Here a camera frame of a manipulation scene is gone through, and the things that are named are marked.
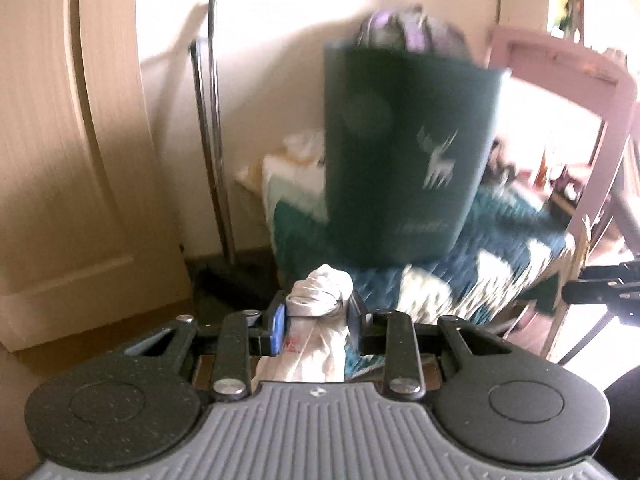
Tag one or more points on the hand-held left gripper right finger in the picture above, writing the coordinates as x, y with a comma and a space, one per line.
356, 320

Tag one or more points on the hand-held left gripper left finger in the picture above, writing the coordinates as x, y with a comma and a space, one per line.
277, 327

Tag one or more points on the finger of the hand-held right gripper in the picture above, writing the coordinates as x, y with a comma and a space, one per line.
615, 271
600, 294

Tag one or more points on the white cloth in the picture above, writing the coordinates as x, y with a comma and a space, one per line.
302, 147
320, 290

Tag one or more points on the teal bin with deer print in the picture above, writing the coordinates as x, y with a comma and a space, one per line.
390, 185

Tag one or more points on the teal cream zigzag knitted blanket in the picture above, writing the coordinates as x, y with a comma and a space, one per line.
500, 245

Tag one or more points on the chrome metal stand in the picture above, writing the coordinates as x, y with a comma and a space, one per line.
215, 160

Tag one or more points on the light wooden door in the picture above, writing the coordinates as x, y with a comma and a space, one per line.
60, 160

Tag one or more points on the purple grey backpack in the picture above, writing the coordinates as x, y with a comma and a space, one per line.
415, 30

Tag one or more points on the colourful wall poster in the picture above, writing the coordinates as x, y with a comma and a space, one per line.
570, 0

